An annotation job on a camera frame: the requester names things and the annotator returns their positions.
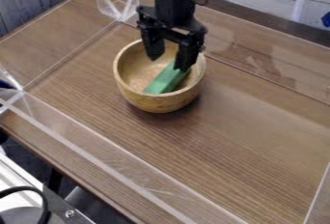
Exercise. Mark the clear acrylic front barrier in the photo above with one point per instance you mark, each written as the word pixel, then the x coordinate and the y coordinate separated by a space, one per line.
pixel 119 177

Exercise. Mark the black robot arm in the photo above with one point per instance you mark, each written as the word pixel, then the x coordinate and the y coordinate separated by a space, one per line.
pixel 170 21

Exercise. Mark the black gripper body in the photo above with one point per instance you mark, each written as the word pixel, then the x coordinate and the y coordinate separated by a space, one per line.
pixel 174 17

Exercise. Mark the clear acrylic corner bracket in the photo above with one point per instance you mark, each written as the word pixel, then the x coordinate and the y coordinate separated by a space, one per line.
pixel 119 10

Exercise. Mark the grey metal bracket with screw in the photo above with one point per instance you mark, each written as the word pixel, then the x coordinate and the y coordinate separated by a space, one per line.
pixel 63 213

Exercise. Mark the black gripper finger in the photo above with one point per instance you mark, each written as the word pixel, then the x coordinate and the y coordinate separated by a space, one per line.
pixel 187 54
pixel 153 41

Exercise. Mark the green rectangular block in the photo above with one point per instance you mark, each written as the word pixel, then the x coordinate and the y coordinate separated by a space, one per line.
pixel 167 80

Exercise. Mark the white container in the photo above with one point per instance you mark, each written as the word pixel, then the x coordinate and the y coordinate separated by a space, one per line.
pixel 313 13

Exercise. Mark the brown wooden bowl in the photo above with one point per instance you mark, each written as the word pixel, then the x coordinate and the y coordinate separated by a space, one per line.
pixel 135 70

